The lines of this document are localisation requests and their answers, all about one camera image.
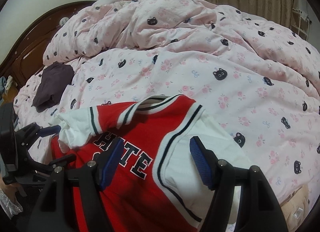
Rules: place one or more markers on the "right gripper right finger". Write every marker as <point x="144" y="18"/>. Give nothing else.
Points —
<point x="259" y="209"/>

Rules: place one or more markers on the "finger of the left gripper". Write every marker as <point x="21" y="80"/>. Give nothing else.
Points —
<point x="28" y="135"/>
<point x="33" y="165"/>

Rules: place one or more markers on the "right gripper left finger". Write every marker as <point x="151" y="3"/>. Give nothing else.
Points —
<point x="55" y="207"/>

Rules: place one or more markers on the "red white basketball jersey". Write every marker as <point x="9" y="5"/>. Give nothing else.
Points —
<point x="157" y="186"/>

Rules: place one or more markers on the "beige garment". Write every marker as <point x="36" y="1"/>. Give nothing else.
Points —
<point x="296" y="207"/>

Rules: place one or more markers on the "folded dark purple garment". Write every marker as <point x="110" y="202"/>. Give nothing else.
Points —
<point x="55" y="78"/>

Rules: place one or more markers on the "dark wooden headboard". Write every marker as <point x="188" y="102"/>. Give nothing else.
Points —
<point x="25" y="57"/>

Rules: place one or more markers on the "pink cat print duvet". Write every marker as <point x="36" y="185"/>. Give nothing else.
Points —
<point x="258" y="79"/>

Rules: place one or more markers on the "white wire shelf rack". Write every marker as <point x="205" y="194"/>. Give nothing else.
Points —
<point x="300" y="23"/>

